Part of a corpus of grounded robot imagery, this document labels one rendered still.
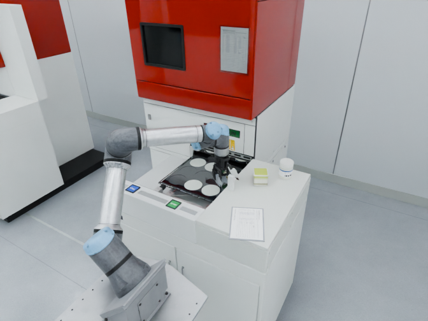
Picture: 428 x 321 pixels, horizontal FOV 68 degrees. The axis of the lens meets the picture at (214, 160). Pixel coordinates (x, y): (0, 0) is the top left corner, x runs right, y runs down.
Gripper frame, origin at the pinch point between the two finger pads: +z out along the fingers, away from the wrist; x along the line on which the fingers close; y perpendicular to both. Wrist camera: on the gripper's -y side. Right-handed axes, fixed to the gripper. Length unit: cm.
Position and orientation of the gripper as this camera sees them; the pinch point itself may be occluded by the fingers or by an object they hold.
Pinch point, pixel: (220, 183)
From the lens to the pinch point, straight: 173.5
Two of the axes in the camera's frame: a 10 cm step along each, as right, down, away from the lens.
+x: 8.7, -2.6, 4.2
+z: 0.1, 8.6, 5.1
